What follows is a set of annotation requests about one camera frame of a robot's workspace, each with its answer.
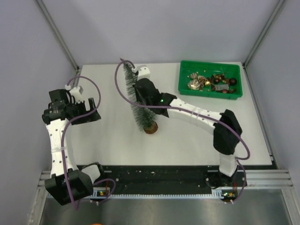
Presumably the small green christmas tree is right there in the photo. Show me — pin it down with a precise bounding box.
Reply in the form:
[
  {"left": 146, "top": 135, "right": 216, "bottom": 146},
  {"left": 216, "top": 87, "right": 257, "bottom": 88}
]
[{"left": 119, "top": 58, "right": 159, "bottom": 135}]

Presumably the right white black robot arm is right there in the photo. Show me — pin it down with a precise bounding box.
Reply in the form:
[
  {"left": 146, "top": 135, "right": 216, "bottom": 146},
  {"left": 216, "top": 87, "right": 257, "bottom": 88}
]
[{"left": 133, "top": 78, "right": 242, "bottom": 186}]

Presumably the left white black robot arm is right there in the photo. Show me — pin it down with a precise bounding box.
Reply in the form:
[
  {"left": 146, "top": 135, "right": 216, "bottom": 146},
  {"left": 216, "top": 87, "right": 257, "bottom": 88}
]
[{"left": 42, "top": 86, "right": 106, "bottom": 205}]

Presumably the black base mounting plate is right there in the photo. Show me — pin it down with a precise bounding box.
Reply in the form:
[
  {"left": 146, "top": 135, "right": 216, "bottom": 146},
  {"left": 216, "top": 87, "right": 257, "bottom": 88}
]
[{"left": 96, "top": 165, "right": 246, "bottom": 195}]

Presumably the large silver gold bauble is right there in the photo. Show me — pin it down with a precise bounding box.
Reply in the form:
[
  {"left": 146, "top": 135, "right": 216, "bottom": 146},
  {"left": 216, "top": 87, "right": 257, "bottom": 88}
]
[{"left": 187, "top": 79, "right": 200, "bottom": 90}]

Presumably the green plastic tray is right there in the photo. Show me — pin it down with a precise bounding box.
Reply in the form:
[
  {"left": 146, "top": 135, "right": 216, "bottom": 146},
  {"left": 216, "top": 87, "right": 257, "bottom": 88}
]
[{"left": 178, "top": 60, "right": 243, "bottom": 100}]

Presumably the dark red bauble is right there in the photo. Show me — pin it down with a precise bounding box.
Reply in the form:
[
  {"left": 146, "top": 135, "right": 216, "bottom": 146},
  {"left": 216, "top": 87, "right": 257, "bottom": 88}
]
[{"left": 229, "top": 78, "right": 237, "bottom": 86}]

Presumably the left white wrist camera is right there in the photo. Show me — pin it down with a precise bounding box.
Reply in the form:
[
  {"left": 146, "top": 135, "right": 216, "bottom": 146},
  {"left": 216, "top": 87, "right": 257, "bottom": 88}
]
[{"left": 65, "top": 85, "right": 83, "bottom": 98}]

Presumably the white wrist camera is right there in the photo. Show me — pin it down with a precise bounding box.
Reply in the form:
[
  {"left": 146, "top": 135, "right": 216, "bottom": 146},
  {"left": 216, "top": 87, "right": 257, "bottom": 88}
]
[
  {"left": 65, "top": 85, "right": 83, "bottom": 98},
  {"left": 132, "top": 65, "right": 150, "bottom": 81}
]

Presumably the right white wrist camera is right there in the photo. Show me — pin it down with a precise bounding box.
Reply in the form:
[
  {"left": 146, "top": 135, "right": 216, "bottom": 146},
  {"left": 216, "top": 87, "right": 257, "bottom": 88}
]
[{"left": 132, "top": 65, "right": 150, "bottom": 81}]

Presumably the left aluminium frame post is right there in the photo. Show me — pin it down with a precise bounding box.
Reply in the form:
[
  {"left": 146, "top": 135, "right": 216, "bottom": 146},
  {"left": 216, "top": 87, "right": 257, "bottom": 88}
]
[{"left": 34, "top": 0, "right": 80, "bottom": 72}]

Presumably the aluminium frame post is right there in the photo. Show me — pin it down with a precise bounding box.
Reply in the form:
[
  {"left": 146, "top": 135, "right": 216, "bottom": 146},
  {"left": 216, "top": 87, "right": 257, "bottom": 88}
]
[
  {"left": 242, "top": 0, "right": 287, "bottom": 69},
  {"left": 34, "top": 0, "right": 80, "bottom": 72}
]

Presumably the grey slotted cable duct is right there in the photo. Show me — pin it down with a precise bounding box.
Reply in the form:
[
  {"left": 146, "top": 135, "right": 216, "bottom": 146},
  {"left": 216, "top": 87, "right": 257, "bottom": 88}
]
[{"left": 92, "top": 188, "right": 237, "bottom": 200}]

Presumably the right aluminium frame post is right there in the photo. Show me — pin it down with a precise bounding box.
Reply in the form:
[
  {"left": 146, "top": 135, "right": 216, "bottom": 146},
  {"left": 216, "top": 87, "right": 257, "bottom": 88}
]
[{"left": 242, "top": 0, "right": 287, "bottom": 69}]

